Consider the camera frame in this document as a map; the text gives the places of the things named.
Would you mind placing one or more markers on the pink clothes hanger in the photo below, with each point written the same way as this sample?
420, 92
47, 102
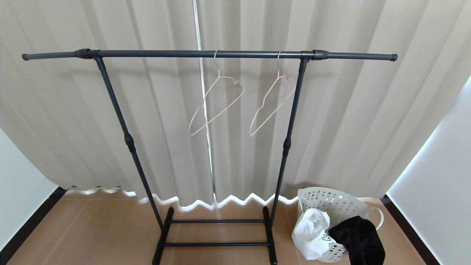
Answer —
278, 73
219, 74

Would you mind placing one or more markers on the white laundry basket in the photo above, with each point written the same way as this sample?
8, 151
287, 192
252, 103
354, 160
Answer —
331, 202

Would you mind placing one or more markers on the beige curtain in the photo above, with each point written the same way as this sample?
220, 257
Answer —
349, 117

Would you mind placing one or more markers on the black shorts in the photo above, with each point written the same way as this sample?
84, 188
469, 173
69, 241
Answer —
360, 239

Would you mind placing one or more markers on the black clothes rack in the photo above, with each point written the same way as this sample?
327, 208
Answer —
220, 54

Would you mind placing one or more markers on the white printed shirt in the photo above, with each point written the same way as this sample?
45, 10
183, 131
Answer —
311, 232

